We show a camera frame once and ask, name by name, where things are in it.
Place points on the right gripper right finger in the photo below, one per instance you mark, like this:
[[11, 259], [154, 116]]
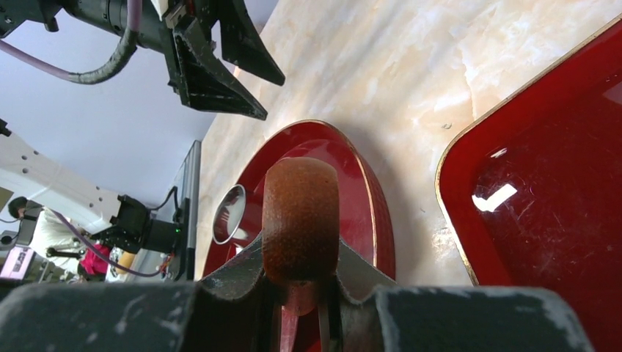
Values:
[[368, 311]]

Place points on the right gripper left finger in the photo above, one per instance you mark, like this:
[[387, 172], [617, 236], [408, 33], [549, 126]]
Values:
[[226, 311]]

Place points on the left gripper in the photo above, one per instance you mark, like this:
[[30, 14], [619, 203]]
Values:
[[183, 31]]

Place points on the metal ring cutter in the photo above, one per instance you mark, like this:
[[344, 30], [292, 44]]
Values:
[[228, 217]]

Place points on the round red tray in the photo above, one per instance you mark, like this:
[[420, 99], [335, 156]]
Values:
[[365, 223]]

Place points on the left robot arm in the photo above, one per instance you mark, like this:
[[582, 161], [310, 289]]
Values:
[[119, 218]]

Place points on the rectangular red tray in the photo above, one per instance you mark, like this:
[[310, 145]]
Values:
[[532, 190]]

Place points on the person in white coat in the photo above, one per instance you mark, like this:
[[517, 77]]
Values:
[[55, 241]]

